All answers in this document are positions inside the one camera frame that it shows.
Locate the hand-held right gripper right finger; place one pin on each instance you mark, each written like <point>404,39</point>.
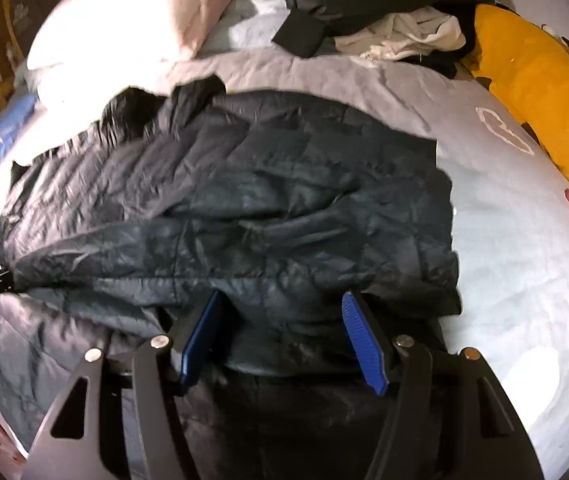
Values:
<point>364,345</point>

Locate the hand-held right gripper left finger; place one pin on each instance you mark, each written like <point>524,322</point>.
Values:
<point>199,340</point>

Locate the black puffer jacket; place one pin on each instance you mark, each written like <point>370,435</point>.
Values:
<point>264,210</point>

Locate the pale blue bed sheet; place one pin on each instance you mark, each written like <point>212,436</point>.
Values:
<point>489,260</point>

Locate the blue cloth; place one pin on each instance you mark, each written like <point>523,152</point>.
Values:
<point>4,130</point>

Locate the yellow pillow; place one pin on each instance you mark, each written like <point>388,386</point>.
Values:
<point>539,85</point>

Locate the white pillow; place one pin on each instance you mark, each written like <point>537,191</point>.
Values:
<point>139,5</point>

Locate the cream cloth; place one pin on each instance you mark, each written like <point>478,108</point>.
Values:
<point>414,30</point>

